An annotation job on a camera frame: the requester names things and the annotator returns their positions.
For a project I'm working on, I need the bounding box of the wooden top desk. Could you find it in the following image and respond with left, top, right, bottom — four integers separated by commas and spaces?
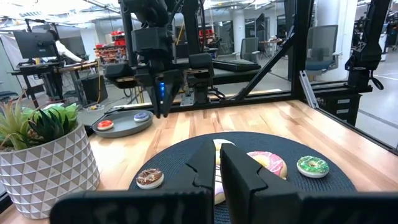
7, 60, 100, 108

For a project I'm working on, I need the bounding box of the small chocolate sprinkled donut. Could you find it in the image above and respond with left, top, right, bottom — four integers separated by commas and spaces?
136, 168, 165, 190

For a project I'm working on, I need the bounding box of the large white iced donut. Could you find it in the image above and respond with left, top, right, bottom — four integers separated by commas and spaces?
213, 138, 236, 166

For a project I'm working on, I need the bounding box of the succulent in white patterned pot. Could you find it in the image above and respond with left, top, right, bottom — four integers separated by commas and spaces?
0, 95, 101, 220

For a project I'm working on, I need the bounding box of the round dark woven placemat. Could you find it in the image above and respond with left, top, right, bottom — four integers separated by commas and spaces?
128, 131, 358, 224

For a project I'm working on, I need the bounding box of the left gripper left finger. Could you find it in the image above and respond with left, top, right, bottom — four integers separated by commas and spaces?
164, 139, 217, 192

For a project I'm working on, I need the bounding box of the black drawer cabinet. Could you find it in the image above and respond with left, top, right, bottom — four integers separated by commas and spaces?
313, 85, 374, 127

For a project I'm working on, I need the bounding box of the grey office chair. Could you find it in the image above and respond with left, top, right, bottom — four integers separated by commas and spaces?
239, 37, 261, 63
306, 24, 343, 77

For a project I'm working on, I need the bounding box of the black desk monitor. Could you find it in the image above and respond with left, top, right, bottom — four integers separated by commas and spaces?
12, 30, 58, 60

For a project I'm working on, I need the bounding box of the small blue iced donut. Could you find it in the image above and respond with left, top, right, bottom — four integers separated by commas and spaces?
133, 111, 150, 123

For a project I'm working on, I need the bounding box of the large purple iced donut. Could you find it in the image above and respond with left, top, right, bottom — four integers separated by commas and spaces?
214, 166, 226, 205

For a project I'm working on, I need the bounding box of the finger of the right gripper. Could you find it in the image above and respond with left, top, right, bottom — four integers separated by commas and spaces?
162, 70, 185, 118
136, 71, 163, 119

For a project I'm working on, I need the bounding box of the shelf with red bins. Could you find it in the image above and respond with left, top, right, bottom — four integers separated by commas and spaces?
95, 29, 128, 65

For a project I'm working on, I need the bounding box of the black computer case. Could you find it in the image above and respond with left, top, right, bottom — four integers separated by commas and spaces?
81, 74, 109, 103

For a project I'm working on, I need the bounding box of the grey plate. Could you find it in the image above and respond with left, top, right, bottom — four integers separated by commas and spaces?
92, 109, 155, 139

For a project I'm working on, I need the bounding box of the small green iced donut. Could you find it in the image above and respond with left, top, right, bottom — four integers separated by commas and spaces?
296, 155, 330, 179

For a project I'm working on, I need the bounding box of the person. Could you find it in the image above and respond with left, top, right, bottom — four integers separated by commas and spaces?
46, 29, 86, 65

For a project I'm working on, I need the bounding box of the small orange iced donut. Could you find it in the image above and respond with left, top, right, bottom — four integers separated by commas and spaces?
96, 119, 114, 132

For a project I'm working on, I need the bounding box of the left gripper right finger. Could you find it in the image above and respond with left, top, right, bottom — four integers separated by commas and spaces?
220, 142, 302, 224

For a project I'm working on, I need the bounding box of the large pink iced donut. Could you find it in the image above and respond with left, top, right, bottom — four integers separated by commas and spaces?
247, 151, 289, 180

